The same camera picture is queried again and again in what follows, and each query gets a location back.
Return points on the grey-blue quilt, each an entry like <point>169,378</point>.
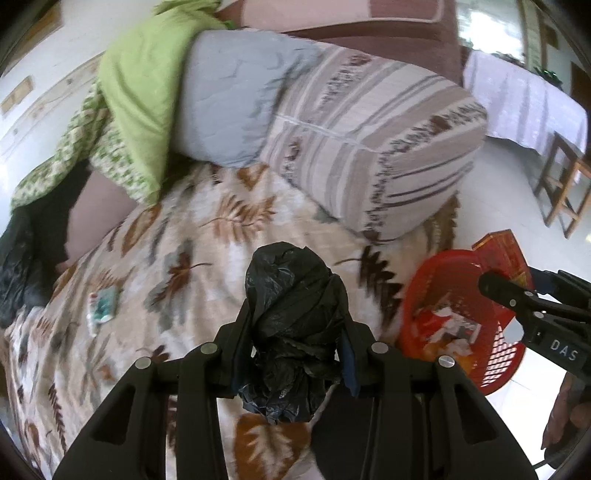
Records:
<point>226,92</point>

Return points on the mauve cushion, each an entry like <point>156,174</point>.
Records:
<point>97,212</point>

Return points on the brown sofa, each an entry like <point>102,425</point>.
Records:
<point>406,32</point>

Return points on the black garment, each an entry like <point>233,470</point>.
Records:
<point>60,207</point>

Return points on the orange medicine box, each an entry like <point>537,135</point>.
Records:
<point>450,362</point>

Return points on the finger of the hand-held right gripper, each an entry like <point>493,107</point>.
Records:
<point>563,284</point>
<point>508,293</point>

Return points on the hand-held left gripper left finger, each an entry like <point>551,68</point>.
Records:
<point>240,332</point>

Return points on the plain green blanket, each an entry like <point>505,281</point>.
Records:
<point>138,92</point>

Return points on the red patterned box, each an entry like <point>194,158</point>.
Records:
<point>501,251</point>

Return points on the table with lilac tablecloth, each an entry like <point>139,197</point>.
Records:
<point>517,101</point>

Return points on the striped folded quilt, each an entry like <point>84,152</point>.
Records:
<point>369,138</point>

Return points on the person's right forearm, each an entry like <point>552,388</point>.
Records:
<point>565,415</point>

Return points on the red white wrapper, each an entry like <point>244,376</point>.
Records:
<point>443,323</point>

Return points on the crumpled white paper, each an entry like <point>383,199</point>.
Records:
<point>455,346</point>

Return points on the window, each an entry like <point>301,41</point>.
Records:
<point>489,23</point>

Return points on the red plastic basket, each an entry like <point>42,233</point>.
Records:
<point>434,277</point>

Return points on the black plastic bag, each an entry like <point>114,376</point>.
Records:
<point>295,314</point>

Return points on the wooden chair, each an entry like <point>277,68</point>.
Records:
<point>554,184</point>

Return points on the wall switch plate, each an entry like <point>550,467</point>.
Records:
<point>16,94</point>

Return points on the small green white packet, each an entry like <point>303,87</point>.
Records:
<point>104,307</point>

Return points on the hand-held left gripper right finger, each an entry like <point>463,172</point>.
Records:
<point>352,369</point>

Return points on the green patterned cloth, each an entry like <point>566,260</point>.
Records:
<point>69,157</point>

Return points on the leaf print blanket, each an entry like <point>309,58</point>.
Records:
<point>194,240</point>

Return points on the dark shiny cloth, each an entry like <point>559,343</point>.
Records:
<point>21,277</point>

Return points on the wooden wall frame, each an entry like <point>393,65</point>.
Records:
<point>46,21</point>

